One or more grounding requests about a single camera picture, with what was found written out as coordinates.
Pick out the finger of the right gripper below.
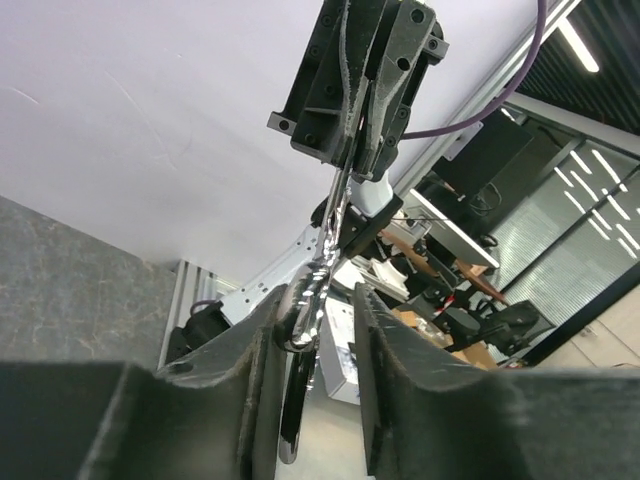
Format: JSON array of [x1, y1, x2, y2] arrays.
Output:
[[353, 1, 435, 180], [291, 1, 384, 165]]

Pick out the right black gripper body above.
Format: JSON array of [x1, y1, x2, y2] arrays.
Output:
[[268, 1, 448, 150]]

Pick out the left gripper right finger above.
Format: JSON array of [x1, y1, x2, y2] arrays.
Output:
[[353, 285, 639, 480]]

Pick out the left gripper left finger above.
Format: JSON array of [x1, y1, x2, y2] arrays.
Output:
[[1, 287, 286, 479]]

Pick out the silver scissors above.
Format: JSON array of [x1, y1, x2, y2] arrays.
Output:
[[278, 168, 350, 464]]

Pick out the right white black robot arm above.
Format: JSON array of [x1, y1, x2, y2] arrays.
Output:
[[268, 1, 448, 256]]

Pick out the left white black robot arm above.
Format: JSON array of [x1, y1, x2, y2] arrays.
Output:
[[1, 285, 639, 479]]

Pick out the right aluminium corner post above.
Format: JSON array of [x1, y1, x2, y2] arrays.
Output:
[[389, 1, 581, 196]]

